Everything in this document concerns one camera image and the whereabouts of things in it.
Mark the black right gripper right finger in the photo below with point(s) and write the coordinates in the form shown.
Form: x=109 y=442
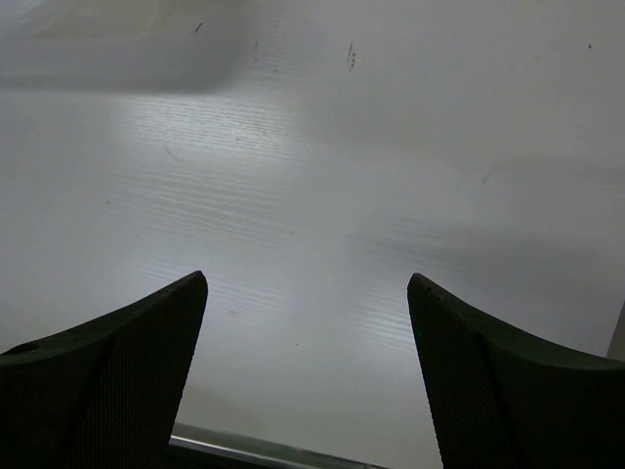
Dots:
x=501 y=397

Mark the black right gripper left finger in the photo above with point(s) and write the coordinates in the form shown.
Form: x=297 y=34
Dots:
x=104 y=393

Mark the translucent white plastic bin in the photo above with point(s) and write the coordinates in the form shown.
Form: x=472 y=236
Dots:
x=198 y=48

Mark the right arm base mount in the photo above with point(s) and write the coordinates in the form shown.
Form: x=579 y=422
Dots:
x=192 y=447

